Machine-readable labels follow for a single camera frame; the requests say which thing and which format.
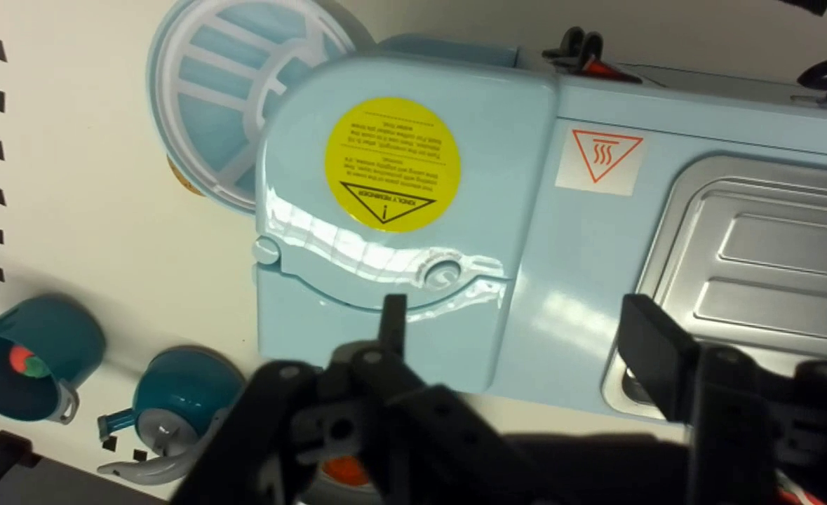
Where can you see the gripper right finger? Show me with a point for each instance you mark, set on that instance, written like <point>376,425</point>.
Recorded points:
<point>736,421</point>

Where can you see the light blue rounded lid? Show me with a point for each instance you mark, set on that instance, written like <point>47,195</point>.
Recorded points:
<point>497,140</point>

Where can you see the silver griddle tray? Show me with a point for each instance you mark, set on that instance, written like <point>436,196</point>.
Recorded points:
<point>771,259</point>

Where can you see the teal toy kettle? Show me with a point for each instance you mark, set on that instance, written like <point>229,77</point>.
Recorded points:
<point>189,393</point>

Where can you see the teal toy pot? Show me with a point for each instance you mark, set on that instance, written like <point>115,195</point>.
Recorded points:
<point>48,337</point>

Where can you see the orange round toy piece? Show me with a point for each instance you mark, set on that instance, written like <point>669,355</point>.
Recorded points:
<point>346,471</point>

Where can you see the red and green toy ball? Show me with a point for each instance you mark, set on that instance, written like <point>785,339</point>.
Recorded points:
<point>27,361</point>

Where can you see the white round filter basket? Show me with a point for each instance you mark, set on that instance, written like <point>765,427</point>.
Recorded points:
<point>210,105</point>

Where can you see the black lever with red tip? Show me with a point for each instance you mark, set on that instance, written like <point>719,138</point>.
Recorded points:
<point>581,52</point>

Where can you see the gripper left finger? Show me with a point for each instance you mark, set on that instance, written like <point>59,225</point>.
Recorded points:
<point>385,428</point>

